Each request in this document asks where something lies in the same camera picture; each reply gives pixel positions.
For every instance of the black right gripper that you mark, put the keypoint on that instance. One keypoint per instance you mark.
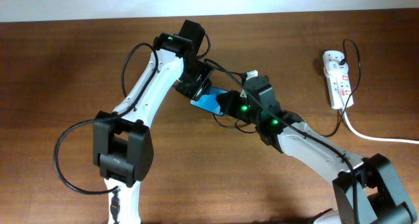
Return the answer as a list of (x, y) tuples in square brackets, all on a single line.
[(228, 108)]

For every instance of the white USB charger adapter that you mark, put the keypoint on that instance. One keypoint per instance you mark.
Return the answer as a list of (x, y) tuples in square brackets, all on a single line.
[(334, 67)]

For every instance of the white power strip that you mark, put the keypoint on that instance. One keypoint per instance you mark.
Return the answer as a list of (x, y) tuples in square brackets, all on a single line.
[(338, 86)]

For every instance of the blue Galaxy smartphone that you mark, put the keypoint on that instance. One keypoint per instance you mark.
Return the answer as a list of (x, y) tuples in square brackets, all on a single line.
[(208, 101)]

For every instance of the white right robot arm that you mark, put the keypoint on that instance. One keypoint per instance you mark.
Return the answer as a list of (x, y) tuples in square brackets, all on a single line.
[(367, 189)]

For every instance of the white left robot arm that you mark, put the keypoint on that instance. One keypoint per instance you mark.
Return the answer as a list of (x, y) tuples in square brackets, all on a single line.
[(122, 144)]

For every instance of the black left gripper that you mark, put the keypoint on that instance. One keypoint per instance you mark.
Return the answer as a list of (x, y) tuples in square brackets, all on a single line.
[(196, 92)]

